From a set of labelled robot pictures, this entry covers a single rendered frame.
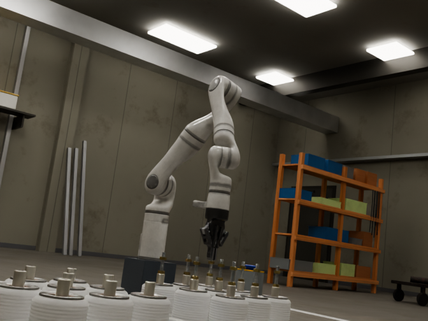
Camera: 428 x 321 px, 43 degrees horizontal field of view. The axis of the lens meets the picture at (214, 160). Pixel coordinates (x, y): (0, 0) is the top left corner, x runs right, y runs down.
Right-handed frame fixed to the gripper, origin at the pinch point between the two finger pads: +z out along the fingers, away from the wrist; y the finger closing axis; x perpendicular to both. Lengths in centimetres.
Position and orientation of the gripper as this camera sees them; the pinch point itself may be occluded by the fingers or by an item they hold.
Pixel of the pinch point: (211, 253)
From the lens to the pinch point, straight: 172.3
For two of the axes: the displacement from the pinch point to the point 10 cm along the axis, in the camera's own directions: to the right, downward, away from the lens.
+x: -8.0, 0.0, 6.0
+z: -1.2, 9.8, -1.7
